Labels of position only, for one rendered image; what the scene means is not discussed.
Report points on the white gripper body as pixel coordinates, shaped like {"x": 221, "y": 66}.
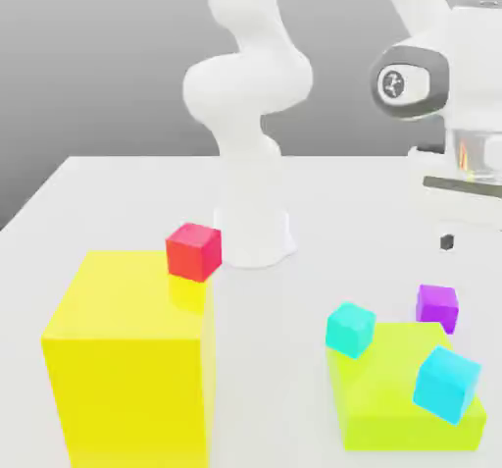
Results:
{"x": 470, "y": 205}

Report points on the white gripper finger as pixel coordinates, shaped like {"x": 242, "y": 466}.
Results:
{"x": 446, "y": 242}

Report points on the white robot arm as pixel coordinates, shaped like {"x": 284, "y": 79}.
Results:
{"x": 251, "y": 83}

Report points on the small purple cube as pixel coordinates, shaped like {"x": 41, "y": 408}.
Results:
{"x": 437, "y": 305}

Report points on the small turquoise cube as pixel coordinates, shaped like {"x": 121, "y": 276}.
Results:
{"x": 349, "y": 328}

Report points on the small cyan cube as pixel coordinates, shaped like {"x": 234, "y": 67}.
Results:
{"x": 445, "y": 383}

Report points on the small red cube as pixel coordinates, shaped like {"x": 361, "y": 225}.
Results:
{"x": 192, "y": 252}

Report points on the large lime box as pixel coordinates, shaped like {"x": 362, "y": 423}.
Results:
{"x": 384, "y": 397}

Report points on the large yellow box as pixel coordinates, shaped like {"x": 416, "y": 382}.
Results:
{"x": 125, "y": 358}

